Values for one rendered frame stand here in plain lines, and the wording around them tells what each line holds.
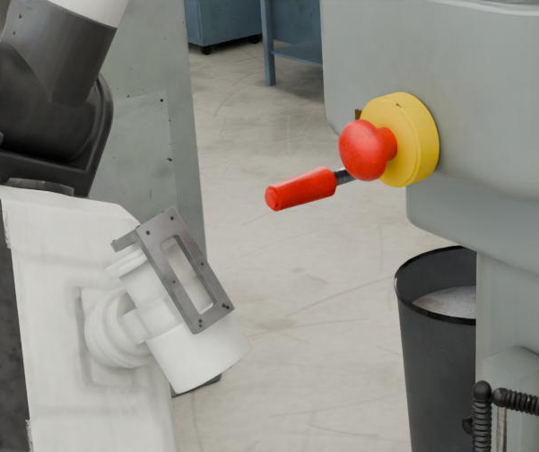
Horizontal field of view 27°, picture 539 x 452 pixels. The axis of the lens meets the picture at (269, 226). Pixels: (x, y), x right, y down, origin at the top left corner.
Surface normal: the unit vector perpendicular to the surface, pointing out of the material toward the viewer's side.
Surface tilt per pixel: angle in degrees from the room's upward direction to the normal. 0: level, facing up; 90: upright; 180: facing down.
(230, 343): 59
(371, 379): 0
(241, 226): 0
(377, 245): 0
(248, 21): 90
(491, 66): 90
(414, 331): 94
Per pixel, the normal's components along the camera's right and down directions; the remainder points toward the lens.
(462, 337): -0.37, 0.44
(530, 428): 0.59, 0.28
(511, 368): -0.07, -0.92
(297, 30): -0.81, 0.28
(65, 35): 0.30, 0.30
